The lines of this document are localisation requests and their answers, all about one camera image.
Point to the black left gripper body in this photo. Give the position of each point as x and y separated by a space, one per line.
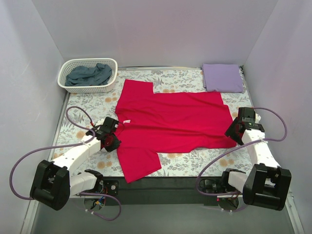
115 141

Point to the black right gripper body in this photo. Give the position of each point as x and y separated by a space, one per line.
232 131

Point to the red t shirt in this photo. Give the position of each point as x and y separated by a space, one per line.
154 123

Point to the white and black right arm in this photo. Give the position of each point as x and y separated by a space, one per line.
267 184

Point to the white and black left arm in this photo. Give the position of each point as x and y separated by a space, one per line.
54 182

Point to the floral patterned table cloth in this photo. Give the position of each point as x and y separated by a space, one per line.
101 105

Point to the folded purple t shirt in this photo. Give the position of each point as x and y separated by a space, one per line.
224 78

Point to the crumpled grey-blue t shirt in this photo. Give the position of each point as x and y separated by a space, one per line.
89 76

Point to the white perforated plastic basket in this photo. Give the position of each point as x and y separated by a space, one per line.
68 66

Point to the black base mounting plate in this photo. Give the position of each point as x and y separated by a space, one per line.
211 191

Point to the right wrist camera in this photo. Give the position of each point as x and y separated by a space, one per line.
257 118

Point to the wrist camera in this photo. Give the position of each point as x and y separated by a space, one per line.
257 118
96 123

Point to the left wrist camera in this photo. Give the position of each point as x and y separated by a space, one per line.
96 123

